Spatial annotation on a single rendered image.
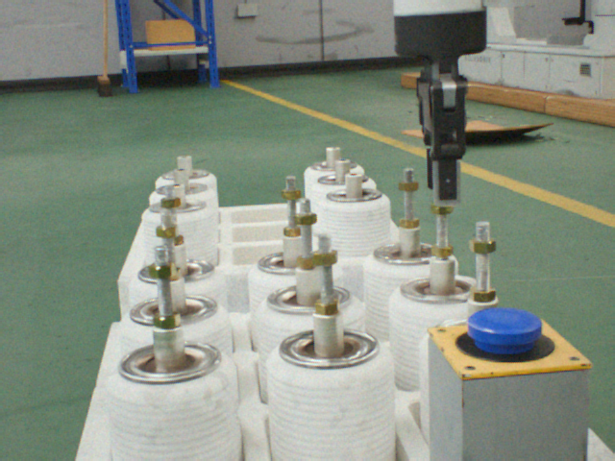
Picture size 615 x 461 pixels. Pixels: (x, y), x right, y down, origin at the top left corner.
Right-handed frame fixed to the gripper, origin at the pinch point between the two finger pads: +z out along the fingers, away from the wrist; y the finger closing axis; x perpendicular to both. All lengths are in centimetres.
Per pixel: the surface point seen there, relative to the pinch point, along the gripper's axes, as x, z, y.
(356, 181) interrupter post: -7.6, 7.8, -40.8
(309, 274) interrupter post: -11.7, 7.0, 2.8
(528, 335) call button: 1.6, 2.2, 30.6
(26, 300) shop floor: -70, 35, -78
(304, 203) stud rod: -11.9, 0.8, 2.1
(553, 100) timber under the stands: 76, 31, -312
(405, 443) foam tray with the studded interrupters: -4.6, 16.9, 14.5
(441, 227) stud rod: -0.2, 3.9, 0.2
